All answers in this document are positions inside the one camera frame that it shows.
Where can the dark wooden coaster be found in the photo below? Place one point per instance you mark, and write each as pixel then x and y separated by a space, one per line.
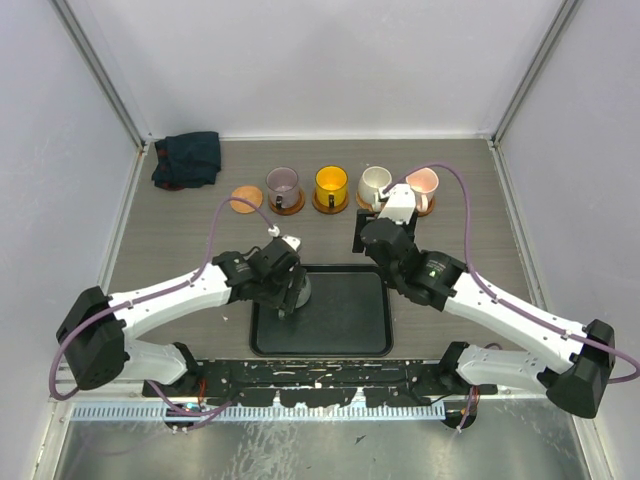
pixel 425 205
pixel 295 207
pixel 329 210

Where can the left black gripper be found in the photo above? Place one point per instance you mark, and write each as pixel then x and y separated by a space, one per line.
pixel 285 299

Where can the dark blue folded cloth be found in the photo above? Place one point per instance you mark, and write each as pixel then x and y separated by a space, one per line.
pixel 187 161

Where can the purple mug black handle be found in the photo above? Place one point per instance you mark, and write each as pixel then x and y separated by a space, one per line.
pixel 283 187

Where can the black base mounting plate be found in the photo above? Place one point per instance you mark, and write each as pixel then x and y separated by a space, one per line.
pixel 313 383

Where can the white speckled mug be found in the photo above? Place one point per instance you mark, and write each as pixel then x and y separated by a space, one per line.
pixel 371 181

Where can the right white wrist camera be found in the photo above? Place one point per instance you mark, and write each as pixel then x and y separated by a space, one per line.
pixel 397 203

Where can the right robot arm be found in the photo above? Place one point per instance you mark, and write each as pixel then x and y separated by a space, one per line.
pixel 568 362

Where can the grey stoneware mug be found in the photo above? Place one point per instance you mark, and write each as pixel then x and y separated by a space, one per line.
pixel 302 295

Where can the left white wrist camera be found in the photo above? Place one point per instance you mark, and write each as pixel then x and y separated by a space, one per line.
pixel 292 241

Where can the perforated cable duct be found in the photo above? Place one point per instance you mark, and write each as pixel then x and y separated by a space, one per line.
pixel 148 411

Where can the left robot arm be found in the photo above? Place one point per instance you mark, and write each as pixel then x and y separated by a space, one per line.
pixel 101 336

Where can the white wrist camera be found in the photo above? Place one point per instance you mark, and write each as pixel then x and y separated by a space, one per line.
pixel 292 241
pixel 397 203

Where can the light orange coaster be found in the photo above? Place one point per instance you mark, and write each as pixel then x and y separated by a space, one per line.
pixel 246 199

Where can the yellow mug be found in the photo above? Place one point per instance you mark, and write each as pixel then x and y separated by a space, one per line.
pixel 331 186

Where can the woven rattan coaster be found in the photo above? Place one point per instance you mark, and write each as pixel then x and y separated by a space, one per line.
pixel 364 205

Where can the pink ceramic mug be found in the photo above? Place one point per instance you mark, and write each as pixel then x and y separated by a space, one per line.
pixel 423 182

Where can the black plastic tray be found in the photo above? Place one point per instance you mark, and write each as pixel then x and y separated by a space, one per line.
pixel 347 315

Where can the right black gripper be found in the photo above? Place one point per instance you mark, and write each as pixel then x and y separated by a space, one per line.
pixel 362 216

